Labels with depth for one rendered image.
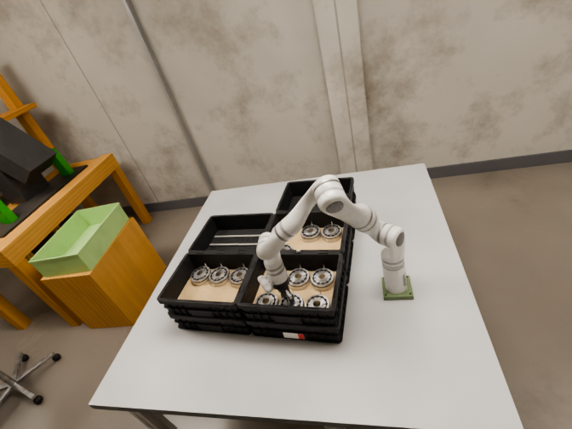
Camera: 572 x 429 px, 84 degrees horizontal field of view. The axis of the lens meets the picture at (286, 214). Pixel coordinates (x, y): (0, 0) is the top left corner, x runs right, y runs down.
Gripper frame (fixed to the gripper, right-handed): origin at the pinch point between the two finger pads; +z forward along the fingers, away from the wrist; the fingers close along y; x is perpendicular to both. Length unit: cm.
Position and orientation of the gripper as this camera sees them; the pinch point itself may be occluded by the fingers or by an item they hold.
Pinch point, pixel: (287, 300)
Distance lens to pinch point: 138.8
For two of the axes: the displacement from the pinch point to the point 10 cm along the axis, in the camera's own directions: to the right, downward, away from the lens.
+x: -8.3, 4.7, -2.9
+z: 2.4, 7.8, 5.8
